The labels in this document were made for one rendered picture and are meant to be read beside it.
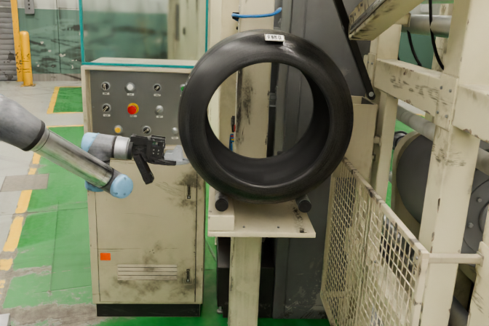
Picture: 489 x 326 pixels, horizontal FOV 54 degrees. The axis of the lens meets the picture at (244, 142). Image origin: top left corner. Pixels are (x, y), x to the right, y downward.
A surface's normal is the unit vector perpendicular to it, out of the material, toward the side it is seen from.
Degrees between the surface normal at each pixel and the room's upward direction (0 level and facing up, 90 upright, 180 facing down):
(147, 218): 91
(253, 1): 90
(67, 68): 90
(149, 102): 90
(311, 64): 81
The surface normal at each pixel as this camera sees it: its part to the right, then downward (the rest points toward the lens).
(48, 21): 0.31, 0.26
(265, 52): 0.04, 0.08
